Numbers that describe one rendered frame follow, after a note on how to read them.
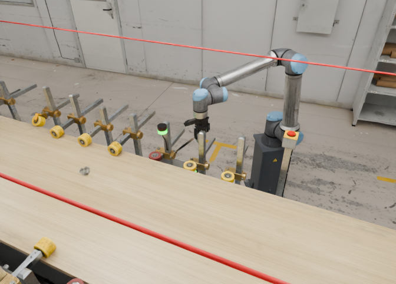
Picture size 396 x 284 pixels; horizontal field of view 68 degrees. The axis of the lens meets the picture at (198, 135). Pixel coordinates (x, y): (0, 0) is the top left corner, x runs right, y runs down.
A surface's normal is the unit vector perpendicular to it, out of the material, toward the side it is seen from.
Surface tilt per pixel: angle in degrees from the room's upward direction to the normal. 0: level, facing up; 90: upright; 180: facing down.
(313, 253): 0
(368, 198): 0
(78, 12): 90
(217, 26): 90
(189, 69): 90
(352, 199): 0
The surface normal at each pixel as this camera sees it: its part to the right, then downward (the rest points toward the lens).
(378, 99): -0.35, 0.55
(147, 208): -0.01, -0.81
